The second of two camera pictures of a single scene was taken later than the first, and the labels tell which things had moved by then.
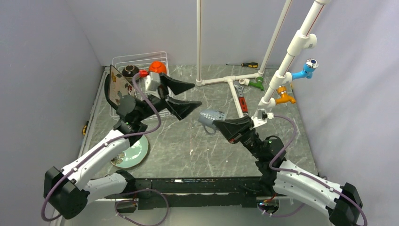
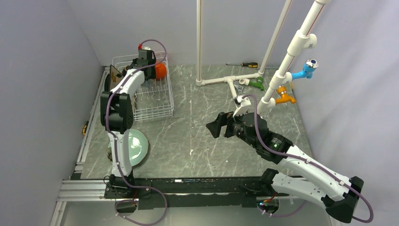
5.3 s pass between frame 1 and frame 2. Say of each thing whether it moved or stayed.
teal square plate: stayed
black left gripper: moved
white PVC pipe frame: stayed
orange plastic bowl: stayed
